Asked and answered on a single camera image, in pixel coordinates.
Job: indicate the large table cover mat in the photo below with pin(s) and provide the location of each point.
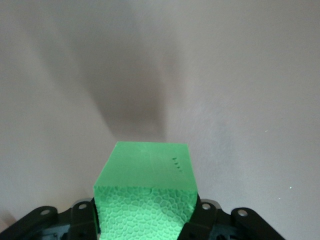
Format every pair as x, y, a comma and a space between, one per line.
160, 62

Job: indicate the green foam cube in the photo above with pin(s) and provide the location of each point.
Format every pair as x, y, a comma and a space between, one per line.
145, 170

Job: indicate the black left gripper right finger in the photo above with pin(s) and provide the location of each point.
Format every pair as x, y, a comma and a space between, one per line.
210, 222

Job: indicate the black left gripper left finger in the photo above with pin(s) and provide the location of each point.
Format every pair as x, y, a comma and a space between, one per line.
75, 222

